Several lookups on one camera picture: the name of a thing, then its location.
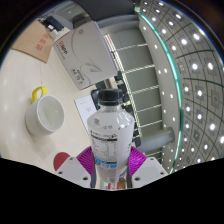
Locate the white cardboard paper box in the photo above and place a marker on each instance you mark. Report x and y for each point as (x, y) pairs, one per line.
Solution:
(85, 55)

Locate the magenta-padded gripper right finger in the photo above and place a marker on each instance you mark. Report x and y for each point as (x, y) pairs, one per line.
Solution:
(150, 170)

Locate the brown paper envelope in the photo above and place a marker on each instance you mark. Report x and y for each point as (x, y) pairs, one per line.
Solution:
(33, 41)

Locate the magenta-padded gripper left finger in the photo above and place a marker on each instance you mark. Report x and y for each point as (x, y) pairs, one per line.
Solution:
(75, 170)

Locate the ceiling lights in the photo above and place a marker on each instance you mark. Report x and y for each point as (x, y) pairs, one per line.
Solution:
(195, 66)

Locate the clear plastic bottle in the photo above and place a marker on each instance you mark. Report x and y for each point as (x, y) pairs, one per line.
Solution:
(110, 133)

